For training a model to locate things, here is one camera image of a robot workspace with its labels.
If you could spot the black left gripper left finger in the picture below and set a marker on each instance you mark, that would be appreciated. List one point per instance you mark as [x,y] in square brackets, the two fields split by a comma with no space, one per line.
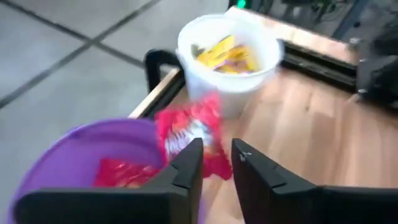
[124,207]

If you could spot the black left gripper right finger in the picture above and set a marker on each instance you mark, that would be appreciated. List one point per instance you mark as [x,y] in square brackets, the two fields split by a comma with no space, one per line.
[295,207]

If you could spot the red candy pack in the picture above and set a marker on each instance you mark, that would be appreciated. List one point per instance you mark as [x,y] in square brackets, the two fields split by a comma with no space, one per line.
[121,172]
[186,124]

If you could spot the yellow candy pack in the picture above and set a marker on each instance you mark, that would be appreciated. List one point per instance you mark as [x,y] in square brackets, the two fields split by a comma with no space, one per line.
[217,51]
[242,60]

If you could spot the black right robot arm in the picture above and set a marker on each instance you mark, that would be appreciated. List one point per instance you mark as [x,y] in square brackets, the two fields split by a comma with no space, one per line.
[379,81]

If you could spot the purple plastic bucket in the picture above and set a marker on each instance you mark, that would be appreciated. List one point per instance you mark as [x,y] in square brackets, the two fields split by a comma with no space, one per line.
[93,140]

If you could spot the white plastic bucket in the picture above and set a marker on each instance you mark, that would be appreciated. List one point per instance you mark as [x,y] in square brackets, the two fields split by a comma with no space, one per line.
[224,93]

